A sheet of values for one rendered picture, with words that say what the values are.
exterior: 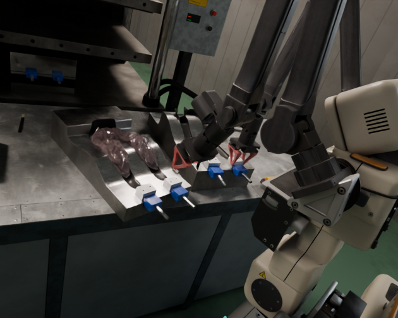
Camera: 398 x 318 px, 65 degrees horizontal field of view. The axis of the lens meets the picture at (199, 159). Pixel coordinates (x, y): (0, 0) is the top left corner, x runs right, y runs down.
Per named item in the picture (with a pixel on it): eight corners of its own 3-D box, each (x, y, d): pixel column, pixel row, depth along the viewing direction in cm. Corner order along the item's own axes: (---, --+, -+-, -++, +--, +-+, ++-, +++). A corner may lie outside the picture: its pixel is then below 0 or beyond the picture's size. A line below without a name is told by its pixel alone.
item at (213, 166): (229, 191, 109) (234, 178, 106) (217, 192, 106) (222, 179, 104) (211, 168, 118) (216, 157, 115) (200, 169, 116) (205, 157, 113)
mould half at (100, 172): (187, 198, 109) (196, 173, 104) (123, 222, 91) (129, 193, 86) (112, 129, 135) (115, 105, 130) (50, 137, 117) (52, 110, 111)
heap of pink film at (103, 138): (163, 168, 110) (168, 149, 106) (119, 180, 98) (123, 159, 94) (123, 132, 123) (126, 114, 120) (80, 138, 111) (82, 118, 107)
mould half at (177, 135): (246, 186, 127) (259, 159, 120) (190, 190, 113) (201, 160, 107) (194, 125, 162) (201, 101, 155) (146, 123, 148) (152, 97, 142)
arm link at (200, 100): (235, 116, 69) (256, 112, 75) (210, 75, 71) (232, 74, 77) (204, 144, 77) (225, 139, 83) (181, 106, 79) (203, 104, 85)
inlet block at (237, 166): (253, 187, 114) (258, 175, 112) (242, 188, 112) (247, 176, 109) (234, 168, 124) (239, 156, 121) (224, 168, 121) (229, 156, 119)
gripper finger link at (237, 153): (222, 159, 118) (229, 138, 114) (236, 159, 122) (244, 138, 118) (230, 170, 114) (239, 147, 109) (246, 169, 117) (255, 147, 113)
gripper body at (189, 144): (178, 143, 82) (194, 127, 77) (203, 137, 89) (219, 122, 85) (190, 164, 81) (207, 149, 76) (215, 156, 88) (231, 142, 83)
